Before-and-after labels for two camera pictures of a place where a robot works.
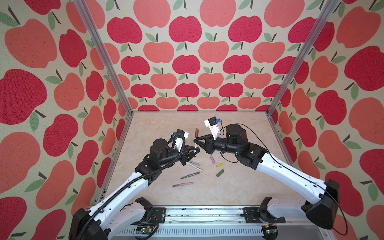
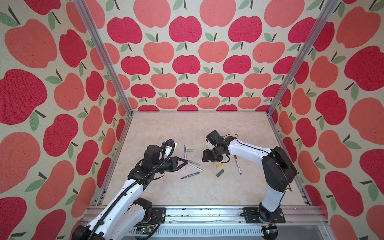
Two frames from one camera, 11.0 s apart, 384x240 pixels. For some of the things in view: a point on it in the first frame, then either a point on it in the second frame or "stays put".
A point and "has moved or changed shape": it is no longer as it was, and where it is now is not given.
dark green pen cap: [220, 173] stays put
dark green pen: [191, 175] stays put
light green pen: [193, 162] stays put
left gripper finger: [190, 154] -> [185, 162]
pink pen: [183, 184] has moved or changed shape
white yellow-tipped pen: [195, 167] stays put
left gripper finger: [196, 149] -> [185, 161]
